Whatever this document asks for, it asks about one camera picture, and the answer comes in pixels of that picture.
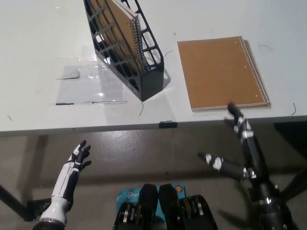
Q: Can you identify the black floor foot bracket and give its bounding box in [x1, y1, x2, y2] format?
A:
[24, 198, 53, 221]

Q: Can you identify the clear plastic sheet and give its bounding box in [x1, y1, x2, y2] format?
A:
[51, 44, 130, 106]

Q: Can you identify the grey tape patch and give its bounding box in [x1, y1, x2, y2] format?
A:
[56, 66, 81, 80]

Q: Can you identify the black table edge clip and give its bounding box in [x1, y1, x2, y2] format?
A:
[159, 120, 178, 128]

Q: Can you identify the brown spiral notebook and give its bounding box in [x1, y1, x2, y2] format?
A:
[90, 0, 148, 75]
[177, 35, 272, 113]

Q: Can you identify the teal cardboard box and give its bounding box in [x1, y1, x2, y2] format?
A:
[115, 183, 187, 225]

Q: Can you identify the black plastic lattice book holder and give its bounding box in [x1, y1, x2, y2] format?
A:
[83, 0, 165, 102]

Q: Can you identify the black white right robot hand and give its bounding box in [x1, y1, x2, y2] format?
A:
[198, 102, 281, 205]

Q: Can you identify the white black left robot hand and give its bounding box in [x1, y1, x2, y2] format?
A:
[39, 140, 93, 224]

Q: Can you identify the black slanted table leg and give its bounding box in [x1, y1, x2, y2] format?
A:
[0, 184, 32, 221]
[279, 165, 307, 203]

